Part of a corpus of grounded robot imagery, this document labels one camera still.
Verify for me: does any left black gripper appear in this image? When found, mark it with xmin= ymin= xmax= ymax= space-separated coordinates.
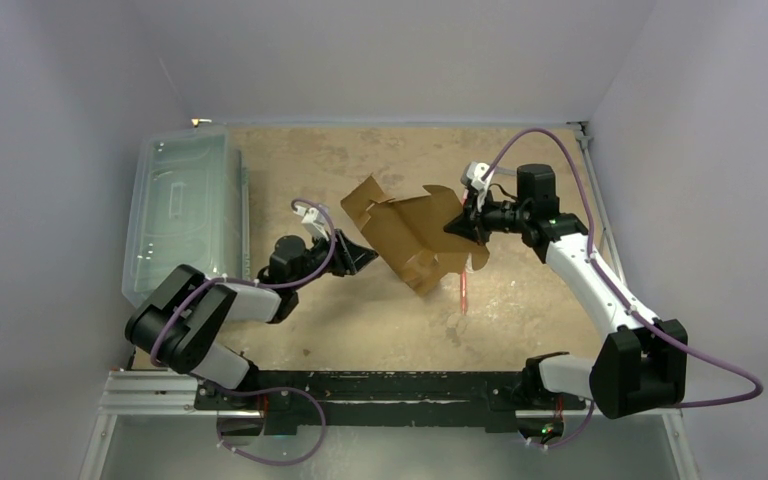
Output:
xmin=290 ymin=228 xmax=377 ymax=291

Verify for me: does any brown cardboard box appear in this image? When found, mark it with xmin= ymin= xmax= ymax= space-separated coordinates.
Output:
xmin=341 ymin=176 xmax=490 ymax=297

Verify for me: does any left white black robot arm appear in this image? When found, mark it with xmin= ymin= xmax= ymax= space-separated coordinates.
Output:
xmin=124 ymin=230 xmax=379 ymax=409

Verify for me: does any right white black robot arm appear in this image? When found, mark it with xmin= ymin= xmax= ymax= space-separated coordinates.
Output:
xmin=444 ymin=162 xmax=688 ymax=419

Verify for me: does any silver open-end wrench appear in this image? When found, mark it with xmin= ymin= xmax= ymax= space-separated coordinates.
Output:
xmin=494 ymin=167 xmax=517 ymax=177

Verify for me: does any clear plastic storage bin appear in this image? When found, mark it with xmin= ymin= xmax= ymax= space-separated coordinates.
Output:
xmin=122 ymin=125 xmax=250 ymax=306

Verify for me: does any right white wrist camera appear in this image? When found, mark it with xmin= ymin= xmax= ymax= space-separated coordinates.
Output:
xmin=461 ymin=162 xmax=493 ymax=210

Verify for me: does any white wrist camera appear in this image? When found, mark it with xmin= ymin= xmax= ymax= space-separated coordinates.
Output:
xmin=291 ymin=202 xmax=330 ymax=240
xmin=461 ymin=162 xmax=493 ymax=210

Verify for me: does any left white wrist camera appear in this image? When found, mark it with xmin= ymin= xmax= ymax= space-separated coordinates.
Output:
xmin=291 ymin=202 xmax=330 ymax=240

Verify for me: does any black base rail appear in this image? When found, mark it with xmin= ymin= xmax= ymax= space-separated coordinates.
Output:
xmin=194 ymin=370 xmax=585 ymax=435

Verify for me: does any aluminium frame rail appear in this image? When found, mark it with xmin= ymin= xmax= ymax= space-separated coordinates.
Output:
xmin=80 ymin=370 xmax=699 ymax=479

